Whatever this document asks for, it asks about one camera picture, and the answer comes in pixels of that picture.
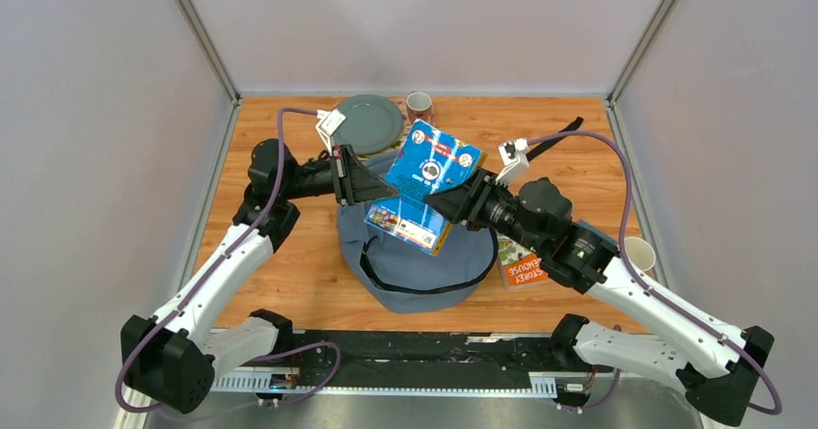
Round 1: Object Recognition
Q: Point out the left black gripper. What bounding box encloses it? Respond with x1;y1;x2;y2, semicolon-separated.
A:
280;145;398;205

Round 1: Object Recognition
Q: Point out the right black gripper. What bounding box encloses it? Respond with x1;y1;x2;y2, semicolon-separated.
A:
424;168;546;256

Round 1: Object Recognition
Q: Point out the light blue treehouse book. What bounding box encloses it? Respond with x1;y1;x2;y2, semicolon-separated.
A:
365;120;485;255

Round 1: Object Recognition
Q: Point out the blue-grey backpack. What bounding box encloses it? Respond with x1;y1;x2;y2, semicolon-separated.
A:
337;117;586;315

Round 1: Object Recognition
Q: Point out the orange treehouse book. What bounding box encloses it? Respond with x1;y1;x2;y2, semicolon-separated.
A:
498;235;551;291

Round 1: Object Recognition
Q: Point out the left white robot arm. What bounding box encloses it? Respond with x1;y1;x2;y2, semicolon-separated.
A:
115;139;398;415

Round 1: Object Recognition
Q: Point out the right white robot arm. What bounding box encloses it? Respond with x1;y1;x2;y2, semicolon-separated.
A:
424;171;775;427

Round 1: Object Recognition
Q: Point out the green ceramic plate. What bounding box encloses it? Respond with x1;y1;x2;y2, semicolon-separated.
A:
333;94;404;156

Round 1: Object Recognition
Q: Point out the pink patterned mug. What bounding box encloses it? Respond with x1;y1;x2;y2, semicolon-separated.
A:
405;92;434;125

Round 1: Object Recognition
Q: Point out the teal wallet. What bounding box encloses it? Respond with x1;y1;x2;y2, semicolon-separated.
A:
577;220;618;248

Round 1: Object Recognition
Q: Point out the yellow mug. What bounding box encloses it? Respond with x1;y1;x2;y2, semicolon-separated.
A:
624;236;657;273

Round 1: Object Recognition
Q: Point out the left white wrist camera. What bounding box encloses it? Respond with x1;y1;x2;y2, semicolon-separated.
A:
315;109;346;155

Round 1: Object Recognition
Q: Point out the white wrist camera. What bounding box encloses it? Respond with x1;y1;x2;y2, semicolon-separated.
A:
315;109;346;155
495;138;530;186

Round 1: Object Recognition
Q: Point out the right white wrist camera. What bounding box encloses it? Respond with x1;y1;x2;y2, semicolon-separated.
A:
495;138;530;186

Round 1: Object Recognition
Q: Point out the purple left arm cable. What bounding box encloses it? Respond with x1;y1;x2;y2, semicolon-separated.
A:
113;107;343;415

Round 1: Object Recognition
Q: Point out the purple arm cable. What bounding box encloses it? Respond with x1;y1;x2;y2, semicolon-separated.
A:
113;107;343;415
524;130;783;416

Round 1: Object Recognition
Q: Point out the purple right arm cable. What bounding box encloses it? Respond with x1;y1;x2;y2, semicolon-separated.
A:
524;130;783;416

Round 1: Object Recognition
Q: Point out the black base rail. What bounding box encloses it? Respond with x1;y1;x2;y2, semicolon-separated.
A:
231;308;614;408

